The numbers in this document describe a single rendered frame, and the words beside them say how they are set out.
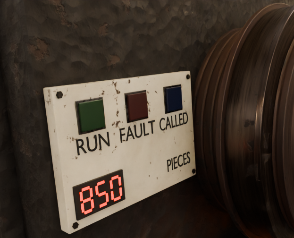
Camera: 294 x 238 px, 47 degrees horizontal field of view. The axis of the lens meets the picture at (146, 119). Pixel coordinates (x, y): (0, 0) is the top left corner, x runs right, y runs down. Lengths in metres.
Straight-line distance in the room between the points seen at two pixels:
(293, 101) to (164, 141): 0.20
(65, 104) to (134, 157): 0.14
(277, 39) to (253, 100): 0.09
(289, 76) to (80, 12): 0.31
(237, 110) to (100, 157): 0.22
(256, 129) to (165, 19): 0.22
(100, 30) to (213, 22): 0.27
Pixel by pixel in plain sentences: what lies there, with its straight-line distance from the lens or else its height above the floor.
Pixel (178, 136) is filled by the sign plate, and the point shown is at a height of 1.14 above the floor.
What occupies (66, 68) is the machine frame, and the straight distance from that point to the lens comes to 0.44.
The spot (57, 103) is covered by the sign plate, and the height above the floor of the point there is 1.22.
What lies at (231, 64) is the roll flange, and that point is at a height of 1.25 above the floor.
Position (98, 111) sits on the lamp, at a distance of 0.44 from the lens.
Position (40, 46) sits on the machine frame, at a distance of 0.43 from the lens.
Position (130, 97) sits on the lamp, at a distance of 0.47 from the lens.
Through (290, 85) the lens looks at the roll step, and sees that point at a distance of 0.54.
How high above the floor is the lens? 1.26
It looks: 9 degrees down
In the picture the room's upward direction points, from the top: 5 degrees counter-clockwise
